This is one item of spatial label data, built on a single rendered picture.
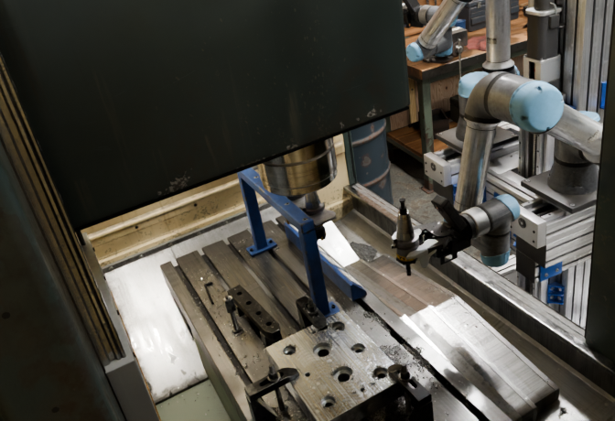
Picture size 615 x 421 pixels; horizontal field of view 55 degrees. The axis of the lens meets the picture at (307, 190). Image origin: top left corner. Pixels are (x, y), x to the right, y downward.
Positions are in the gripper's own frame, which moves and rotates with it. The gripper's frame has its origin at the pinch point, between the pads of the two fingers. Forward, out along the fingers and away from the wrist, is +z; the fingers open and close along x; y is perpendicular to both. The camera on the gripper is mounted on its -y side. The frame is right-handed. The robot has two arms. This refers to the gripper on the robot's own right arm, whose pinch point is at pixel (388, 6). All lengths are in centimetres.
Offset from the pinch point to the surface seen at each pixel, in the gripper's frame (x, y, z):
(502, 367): -86, 64, -116
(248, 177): -108, 8, -45
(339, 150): -52, 41, -11
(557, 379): -77, 70, -127
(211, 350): -147, 36, -68
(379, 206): -56, 58, -36
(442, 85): 134, 124, 109
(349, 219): -59, 72, -15
